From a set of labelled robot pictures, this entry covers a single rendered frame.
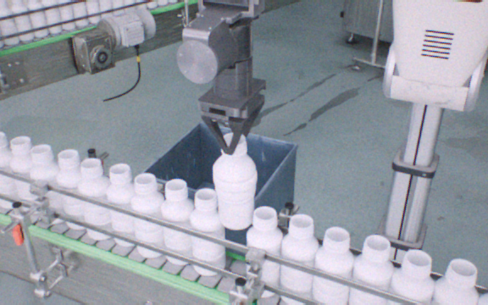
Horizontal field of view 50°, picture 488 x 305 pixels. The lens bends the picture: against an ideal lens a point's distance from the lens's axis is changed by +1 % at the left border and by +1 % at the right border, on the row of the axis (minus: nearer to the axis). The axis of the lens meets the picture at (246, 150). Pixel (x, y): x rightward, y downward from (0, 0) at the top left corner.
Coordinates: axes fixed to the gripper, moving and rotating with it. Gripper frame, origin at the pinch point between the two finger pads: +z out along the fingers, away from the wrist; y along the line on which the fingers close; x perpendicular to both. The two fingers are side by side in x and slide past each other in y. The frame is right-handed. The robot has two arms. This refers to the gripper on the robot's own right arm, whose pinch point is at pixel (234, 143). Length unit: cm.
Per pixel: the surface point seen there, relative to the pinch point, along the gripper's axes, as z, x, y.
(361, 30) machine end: 118, -67, -388
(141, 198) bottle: 14.3, -17.1, 2.7
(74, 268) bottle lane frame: 35.1, -33.7, 6.4
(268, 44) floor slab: 134, -145, -362
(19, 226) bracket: 20.7, -38.2, 12.3
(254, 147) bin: 38, -21, -55
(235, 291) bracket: 18.4, 5.5, 11.6
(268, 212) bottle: 12.2, 5.7, -0.7
